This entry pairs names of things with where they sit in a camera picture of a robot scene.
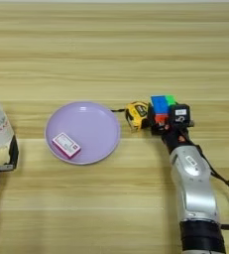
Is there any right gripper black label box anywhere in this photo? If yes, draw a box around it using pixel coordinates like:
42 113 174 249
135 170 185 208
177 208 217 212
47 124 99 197
169 103 191 129

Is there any multicolour puzzle cube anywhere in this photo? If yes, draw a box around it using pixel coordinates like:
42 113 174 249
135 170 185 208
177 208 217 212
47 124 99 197
150 94 177 126

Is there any purple round plate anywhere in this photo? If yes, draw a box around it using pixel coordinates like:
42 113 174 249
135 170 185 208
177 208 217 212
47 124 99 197
45 101 122 166

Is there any small red white box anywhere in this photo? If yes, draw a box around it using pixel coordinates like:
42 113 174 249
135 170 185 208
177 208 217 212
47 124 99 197
52 132 82 160

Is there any yellow black tape measure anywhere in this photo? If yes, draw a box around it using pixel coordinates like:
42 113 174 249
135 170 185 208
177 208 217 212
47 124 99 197
110 101 152 133

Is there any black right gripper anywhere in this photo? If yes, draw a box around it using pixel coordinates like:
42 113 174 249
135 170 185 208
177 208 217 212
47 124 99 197
147 102 195 155

